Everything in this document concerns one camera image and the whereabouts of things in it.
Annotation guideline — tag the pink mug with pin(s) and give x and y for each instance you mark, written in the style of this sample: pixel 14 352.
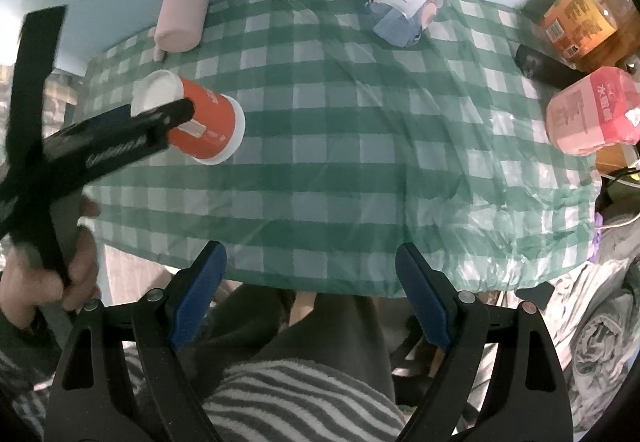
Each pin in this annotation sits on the pink mug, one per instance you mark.
pixel 179 27

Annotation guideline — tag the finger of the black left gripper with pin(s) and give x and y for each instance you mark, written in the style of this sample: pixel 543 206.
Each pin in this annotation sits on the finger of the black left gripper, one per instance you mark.
pixel 101 145

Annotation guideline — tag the orange drink bottle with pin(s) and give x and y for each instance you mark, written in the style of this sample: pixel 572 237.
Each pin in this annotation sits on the orange drink bottle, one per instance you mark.
pixel 589 34

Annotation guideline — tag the green checkered tablecloth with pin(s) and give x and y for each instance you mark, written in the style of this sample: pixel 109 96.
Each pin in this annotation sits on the green checkered tablecloth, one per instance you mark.
pixel 353 147

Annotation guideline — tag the person's left hand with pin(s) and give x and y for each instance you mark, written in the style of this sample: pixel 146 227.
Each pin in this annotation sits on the person's left hand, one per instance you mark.
pixel 25 285

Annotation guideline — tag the black remote control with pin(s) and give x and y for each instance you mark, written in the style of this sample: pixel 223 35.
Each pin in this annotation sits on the black remote control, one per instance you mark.
pixel 545 69

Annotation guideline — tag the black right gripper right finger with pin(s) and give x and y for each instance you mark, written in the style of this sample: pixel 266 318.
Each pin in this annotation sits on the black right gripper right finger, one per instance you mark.
pixel 527 398

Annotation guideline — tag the pink tissue pack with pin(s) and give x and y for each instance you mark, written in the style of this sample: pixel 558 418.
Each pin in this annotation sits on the pink tissue pack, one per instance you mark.
pixel 597 111

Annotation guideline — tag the striped fuzzy clothing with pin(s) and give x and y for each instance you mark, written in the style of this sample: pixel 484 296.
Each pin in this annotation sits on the striped fuzzy clothing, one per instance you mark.
pixel 285 400

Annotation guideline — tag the clear plastic water bottle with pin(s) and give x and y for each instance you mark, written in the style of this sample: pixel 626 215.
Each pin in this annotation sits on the clear plastic water bottle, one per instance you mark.
pixel 401 23

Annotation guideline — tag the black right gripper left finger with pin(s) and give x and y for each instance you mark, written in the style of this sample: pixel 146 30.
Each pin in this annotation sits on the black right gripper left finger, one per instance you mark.
pixel 91 398

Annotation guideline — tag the orange paper cup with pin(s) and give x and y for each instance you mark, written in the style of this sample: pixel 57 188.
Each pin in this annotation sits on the orange paper cup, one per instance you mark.
pixel 217 127

